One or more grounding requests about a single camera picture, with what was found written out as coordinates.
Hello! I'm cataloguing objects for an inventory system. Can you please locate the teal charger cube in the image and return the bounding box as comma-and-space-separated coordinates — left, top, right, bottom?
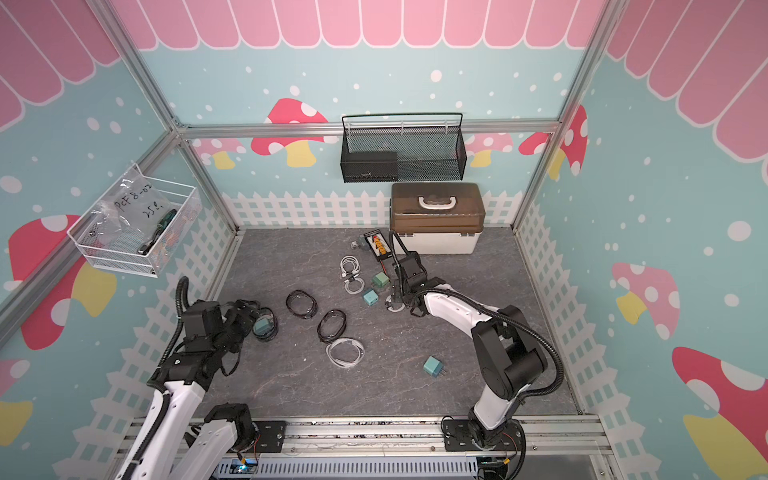
253, 318, 274, 337
362, 289, 379, 306
423, 356, 444, 378

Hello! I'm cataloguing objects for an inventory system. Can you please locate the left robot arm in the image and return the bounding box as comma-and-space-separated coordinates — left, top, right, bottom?
116, 276, 262, 479

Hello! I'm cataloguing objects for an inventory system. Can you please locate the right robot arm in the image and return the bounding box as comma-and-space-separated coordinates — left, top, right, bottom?
394, 251, 565, 449

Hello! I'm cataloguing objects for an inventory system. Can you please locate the black orange battery pack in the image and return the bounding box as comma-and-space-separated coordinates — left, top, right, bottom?
363, 229, 392, 261

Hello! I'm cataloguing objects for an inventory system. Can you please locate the green charger cube far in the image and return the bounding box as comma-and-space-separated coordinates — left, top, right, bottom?
372, 272, 390, 288

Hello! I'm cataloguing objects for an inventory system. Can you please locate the brown lidded storage box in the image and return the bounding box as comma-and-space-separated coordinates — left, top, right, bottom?
389, 182, 486, 255

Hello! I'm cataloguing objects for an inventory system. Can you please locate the green circuit board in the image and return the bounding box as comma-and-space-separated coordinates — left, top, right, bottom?
230, 459, 259, 475

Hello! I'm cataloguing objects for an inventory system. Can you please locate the clear plastic labelled bag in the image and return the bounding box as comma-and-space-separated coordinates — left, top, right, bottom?
89, 166, 177, 245

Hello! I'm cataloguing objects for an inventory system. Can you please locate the white cable coil far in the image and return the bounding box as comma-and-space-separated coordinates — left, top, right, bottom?
340, 255, 366, 295

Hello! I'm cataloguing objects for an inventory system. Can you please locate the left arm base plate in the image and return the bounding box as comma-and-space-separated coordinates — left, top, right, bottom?
200, 419, 288, 455

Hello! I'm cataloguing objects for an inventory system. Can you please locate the white wire wall basket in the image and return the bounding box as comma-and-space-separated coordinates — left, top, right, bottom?
67, 164, 202, 278

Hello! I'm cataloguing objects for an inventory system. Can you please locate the black mesh wall basket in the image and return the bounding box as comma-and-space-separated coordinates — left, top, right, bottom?
340, 112, 467, 183

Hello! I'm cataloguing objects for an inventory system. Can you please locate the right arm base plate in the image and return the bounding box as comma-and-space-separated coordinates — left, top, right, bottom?
440, 416, 526, 453

